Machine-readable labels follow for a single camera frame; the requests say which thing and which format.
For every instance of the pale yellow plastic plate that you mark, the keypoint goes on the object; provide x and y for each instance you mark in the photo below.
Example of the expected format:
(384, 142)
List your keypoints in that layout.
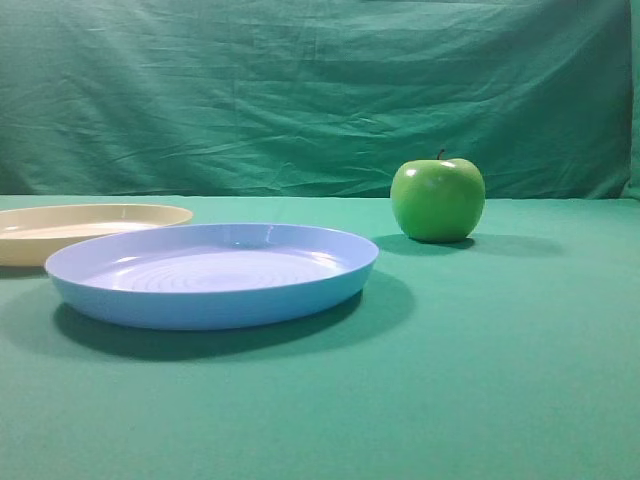
(30, 235)

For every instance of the blue plastic plate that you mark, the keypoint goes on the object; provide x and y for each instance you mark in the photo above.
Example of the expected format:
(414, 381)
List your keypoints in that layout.
(212, 276)

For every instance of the green apple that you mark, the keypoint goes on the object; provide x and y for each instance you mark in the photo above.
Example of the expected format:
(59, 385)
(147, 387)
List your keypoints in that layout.
(438, 200)

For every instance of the green backdrop cloth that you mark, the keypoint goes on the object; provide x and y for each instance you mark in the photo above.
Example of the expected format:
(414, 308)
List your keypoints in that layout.
(317, 98)

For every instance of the green table cloth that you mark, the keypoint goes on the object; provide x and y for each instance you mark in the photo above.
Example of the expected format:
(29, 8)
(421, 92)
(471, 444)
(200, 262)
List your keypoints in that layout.
(512, 356)

